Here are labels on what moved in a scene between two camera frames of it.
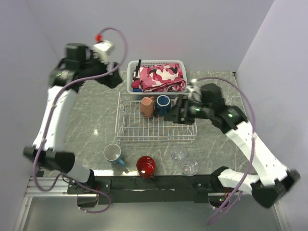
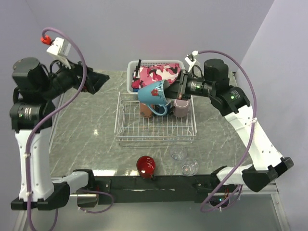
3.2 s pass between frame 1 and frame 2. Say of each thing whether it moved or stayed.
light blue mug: moved
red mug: stayed
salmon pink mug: stayed
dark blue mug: stayed
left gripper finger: moved
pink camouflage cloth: stayed
